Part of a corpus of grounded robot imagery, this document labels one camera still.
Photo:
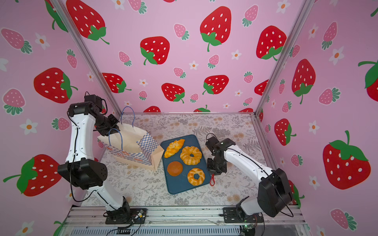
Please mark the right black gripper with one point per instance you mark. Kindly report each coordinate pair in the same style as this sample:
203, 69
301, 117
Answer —
216, 166

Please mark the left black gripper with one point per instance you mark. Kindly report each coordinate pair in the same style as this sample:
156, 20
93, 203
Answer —
112, 130

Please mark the red handled metal tongs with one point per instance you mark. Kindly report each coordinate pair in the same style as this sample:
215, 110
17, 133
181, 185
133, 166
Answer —
212, 180

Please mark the small glazed ring pastry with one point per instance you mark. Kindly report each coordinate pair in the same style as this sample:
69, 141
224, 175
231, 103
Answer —
196, 177

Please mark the checkered paper bag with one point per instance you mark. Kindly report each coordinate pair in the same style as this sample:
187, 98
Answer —
132, 145

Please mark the large glazed ring pastry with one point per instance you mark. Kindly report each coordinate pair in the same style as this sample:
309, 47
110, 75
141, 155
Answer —
191, 155

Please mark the round brown bun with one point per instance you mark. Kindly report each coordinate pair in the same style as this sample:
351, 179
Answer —
175, 168

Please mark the croissant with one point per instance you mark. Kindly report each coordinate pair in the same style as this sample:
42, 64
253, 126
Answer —
173, 148

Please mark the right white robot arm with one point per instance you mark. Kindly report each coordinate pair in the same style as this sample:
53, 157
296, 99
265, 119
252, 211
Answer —
274, 191

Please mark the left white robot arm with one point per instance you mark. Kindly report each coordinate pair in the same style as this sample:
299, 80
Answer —
80, 168

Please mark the teal plastic tray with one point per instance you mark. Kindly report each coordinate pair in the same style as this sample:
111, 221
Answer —
180, 183

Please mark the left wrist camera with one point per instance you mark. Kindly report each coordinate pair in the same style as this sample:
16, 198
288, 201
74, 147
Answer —
97, 101

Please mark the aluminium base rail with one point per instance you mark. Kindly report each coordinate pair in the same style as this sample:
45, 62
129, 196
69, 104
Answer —
185, 221

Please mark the left aluminium corner post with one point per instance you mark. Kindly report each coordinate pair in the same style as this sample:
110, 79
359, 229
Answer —
77, 38

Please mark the aluminium corner post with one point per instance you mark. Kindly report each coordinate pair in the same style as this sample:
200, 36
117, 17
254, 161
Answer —
297, 26
77, 38

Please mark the right aluminium corner post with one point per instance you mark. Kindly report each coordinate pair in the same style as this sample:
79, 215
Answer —
297, 26

